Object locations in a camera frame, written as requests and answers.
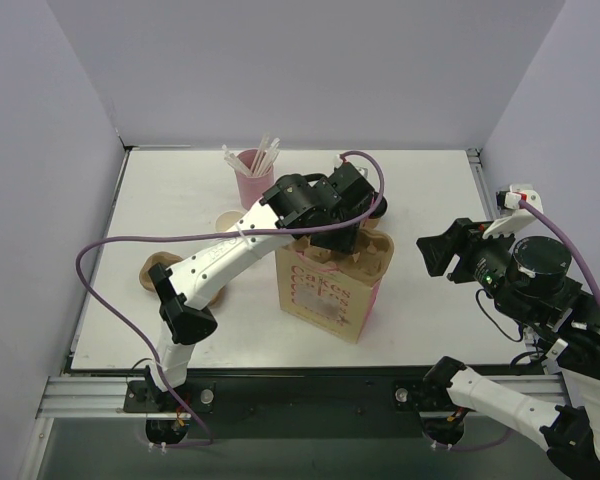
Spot single brown paper cup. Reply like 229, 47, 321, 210
361, 217, 380, 230

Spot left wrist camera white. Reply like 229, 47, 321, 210
332, 153, 371, 179

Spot pink straw holder cup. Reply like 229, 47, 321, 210
235, 149, 275, 210

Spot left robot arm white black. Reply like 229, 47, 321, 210
147, 162, 388, 411

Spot white wrapped straws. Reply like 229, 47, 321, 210
221, 133, 280, 178

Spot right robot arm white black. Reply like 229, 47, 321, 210
413, 218, 600, 479

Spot brown pulp cup carriers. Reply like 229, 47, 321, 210
140, 248, 231, 310

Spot pink cream paper gift bag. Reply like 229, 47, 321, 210
275, 244, 382, 344

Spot single brown pulp cup carrier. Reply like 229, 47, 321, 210
288, 229, 394, 286

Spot stack of brown paper cups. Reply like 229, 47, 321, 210
215, 210, 243, 233

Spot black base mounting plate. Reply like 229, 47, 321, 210
123, 367, 466, 445

